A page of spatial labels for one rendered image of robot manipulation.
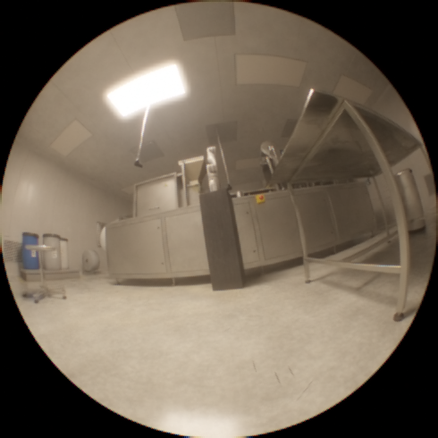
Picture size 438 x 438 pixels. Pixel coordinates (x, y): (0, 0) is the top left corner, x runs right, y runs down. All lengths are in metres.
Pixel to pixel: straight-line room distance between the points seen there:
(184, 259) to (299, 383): 1.34
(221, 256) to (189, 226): 0.51
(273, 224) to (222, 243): 0.58
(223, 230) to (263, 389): 1.01
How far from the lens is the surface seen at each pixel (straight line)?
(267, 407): 0.38
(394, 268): 0.53
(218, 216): 1.14
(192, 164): 1.98
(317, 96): 0.52
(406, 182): 1.93
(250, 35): 2.50
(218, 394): 0.41
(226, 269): 1.13
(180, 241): 1.48
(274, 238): 1.45
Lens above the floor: 0.34
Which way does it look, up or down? 11 degrees up
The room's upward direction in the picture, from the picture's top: 9 degrees counter-clockwise
